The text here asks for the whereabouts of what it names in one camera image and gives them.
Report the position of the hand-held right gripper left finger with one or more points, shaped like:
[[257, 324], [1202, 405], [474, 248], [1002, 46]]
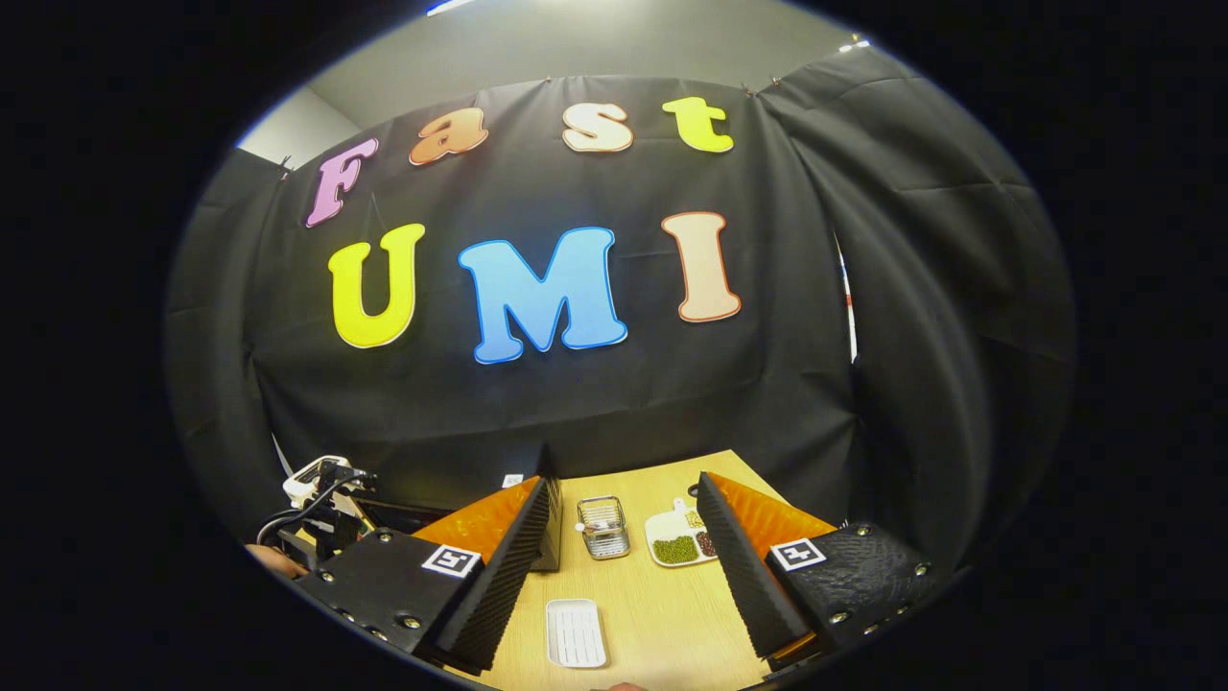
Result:
[[508, 585]]

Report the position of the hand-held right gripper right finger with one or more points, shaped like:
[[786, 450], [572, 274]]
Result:
[[743, 576]]

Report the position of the black electric oven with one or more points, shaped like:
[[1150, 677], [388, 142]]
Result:
[[523, 491]]

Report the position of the white toaster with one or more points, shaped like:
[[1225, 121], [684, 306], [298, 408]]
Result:
[[299, 488]]

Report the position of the white plate with beans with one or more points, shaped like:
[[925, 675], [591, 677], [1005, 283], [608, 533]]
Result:
[[672, 549]]

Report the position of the white rectangular tray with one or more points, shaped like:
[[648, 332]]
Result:
[[576, 633]]

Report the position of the black backdrop cloth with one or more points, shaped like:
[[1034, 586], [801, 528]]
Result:
[[576, 413]]

